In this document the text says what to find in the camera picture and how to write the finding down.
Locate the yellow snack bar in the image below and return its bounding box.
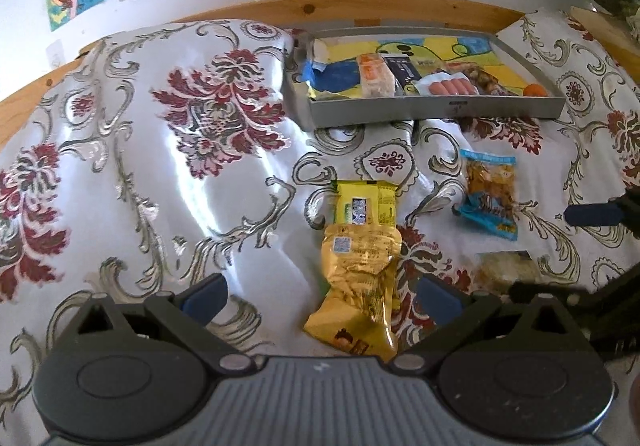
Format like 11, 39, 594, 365
332, 177, 399, 322

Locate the sausage pack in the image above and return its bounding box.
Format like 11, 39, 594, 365
414, 72, 480, 96

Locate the floral bed cover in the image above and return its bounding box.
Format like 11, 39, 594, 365
1, 12, 639, 445

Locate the blue clear snack bag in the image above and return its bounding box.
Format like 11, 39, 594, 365
454, 149, 518, 241

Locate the grey tray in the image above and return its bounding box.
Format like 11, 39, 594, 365
282, 26, 565, 130

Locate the gold foil snack bag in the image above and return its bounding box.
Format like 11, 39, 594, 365
304, 224, 401, 362

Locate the red clear snack bag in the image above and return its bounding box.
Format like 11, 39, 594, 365
447, 63, 508, 95

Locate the clear biscuit pack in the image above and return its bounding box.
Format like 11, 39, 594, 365
475, 251, 541, 295

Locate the dark blue milk carton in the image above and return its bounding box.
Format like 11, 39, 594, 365
383, 54, 421, 90

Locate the orange white sandwich pack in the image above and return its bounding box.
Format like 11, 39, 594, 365
356, 53, 396, 98

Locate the orange fruit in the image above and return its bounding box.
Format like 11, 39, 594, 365
523, 84, 548, 98

